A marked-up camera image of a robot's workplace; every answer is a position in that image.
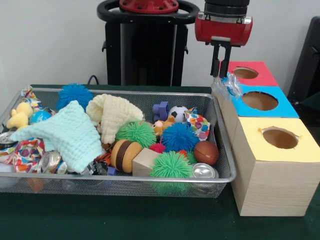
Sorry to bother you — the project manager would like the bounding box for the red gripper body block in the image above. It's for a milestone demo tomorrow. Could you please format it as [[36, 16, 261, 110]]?
[[194, 11, 254, 48]]

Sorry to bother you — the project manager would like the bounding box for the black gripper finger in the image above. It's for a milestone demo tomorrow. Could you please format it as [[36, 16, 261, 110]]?
[[218, 45, 231, 79], [209, 43, 221, 78]]

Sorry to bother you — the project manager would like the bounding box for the crushed clear plastic bottle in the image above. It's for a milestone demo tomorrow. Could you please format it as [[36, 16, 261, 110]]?
[[211, 72, 243, 101]]

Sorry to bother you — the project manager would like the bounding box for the cream knit cloth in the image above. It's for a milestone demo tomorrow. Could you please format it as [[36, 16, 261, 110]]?
[[85, 94, 145, 145]]

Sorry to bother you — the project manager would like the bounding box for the blue spiky rubber ball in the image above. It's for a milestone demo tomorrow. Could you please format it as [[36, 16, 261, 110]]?
[[159, 122, 200, 153], [56, 83, 94, 111]]

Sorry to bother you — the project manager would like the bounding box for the mint green knit cloth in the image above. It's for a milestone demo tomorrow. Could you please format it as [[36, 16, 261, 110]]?
[[9, 100, 105, 174]]

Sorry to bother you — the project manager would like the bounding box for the wooden box with three holes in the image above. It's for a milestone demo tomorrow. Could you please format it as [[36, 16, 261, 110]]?
[[211, 60, 320, 217]]

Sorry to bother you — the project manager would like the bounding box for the shallow clear mesh bin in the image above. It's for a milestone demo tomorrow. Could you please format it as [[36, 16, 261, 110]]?
[[0, 87, 237, 199]]

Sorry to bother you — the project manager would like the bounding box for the small black white soccer ball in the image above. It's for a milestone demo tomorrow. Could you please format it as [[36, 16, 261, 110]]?
[[167, 105, 189, 123]]

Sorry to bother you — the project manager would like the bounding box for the colourful dotted cloth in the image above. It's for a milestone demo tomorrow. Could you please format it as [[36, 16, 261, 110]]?
[[184, 107, 211, 140]]

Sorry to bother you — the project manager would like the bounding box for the small brown teddy bear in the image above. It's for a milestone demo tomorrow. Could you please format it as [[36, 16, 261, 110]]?
[[151, 116, 176, 137]]

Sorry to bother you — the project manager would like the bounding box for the black upright panel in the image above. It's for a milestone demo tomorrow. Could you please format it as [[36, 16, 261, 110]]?
[[286, 16, 320, 106]]

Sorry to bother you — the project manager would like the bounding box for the small brown football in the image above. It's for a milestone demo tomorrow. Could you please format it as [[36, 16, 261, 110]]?
[[193, 140, 220, 166]]

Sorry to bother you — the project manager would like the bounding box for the dark green tablecloth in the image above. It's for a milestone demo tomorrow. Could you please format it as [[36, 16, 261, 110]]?
[[0, 84, 320, 240], [294, 99, 320, 151]]

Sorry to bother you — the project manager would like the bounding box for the green spiky rubber ball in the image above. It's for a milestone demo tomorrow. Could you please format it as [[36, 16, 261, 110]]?
[[115, 121, 157, 150], [149, 151, 195, 179]]

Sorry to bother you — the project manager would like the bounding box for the plain silver can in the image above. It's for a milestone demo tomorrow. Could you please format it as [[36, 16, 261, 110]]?
[[192, 162, 220, 179]]

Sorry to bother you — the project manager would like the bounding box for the large plain wooden block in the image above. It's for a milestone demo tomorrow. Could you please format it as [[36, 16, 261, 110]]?
[[131, 147, 161, 177]]

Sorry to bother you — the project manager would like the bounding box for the toy burger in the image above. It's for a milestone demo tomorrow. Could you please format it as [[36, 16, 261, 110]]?
[[110, 139, 143, 174]]

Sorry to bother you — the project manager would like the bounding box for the globe print ball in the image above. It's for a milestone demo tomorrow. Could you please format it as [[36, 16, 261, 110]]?
[[29, 110, 53, 125]]

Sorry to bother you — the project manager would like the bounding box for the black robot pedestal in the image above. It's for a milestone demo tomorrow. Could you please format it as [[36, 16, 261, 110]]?
[[96, 0, 201, 87]]

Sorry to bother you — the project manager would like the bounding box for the black cable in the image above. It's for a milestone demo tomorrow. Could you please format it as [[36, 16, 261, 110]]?
[[86, 74, 101, 86]]

